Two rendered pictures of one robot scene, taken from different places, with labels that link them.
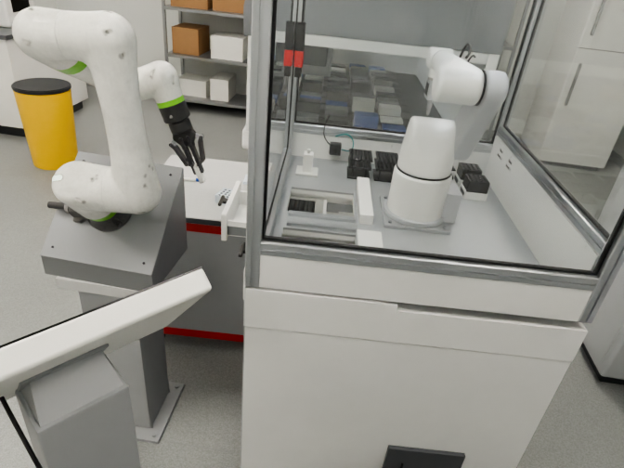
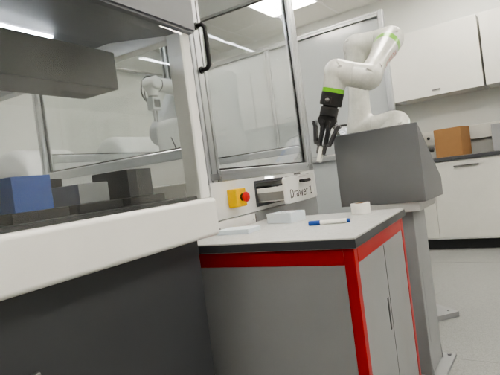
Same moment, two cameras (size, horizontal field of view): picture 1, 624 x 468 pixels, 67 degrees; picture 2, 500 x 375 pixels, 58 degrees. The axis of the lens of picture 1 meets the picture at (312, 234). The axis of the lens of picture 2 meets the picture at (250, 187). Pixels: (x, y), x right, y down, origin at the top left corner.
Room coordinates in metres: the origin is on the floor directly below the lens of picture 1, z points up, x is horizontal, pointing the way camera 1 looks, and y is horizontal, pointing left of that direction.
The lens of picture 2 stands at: (3.41, 1.14, 0.94)
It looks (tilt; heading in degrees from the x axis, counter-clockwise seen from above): 1 degrees down; 210
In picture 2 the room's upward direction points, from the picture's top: 7 degrees counter-clockwise
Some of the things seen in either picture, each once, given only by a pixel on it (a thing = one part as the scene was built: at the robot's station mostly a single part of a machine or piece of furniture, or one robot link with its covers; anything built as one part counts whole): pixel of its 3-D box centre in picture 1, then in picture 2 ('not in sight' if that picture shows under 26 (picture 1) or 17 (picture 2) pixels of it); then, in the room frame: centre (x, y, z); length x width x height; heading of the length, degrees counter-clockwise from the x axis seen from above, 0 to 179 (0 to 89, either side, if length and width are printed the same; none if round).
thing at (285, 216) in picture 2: (232, 198); (286, 216); (1.85, 0.36, 0.78); 0.12 x 0.08 x 0.04; 75
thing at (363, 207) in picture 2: not in sight; (360, 207); (1.76, 0.63, 0.78); 0.07 x 0.07 x 0.04
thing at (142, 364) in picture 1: (128, 342); (405, 283); (1.32, 0.66, 0.38); 0.30 x 0.30 x 0.76; 86
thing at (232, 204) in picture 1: (231, 209); (299, 187); (1.57, 0.31, 0.87); 0.29 x 0.02 x 0.11; 0
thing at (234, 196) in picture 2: not in sight; (237, 197); (1.90, 0.19, 0.88); 0.07 x 0.05 x 0.07; 0
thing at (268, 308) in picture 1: (395, 232); (193, 199); (1.54, -0.31, 0.87); 1.02 x 0.95 x 0.14; 0
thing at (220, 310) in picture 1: (214, 253); (313, 333); (1.98, 0.48, 0.38); 0.62 x 0.58 x 0.76; 0
